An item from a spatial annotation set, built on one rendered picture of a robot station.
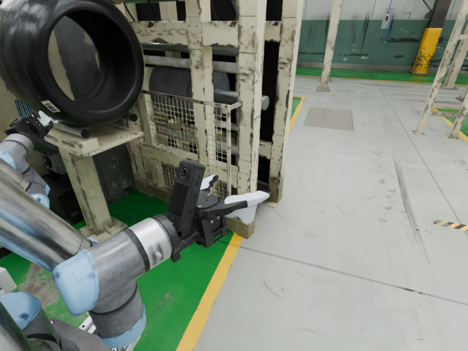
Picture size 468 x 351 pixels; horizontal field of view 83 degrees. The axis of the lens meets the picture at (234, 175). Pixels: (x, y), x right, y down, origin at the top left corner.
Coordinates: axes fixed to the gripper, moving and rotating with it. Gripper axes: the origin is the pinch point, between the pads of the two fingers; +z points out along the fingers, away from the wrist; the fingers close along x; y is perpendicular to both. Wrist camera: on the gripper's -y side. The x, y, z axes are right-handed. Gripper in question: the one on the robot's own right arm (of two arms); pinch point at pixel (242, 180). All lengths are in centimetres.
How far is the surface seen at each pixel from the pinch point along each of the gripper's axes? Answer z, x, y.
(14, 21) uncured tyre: -13, -97, -42
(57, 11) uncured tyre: 1, -94, -45
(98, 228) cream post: -2, -149, 79
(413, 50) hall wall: 970, -207, 20
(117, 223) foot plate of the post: 12, -154, 85
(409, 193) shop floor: 220, -9, 107
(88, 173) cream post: 3, -144, 36
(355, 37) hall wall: 897, -354, -31
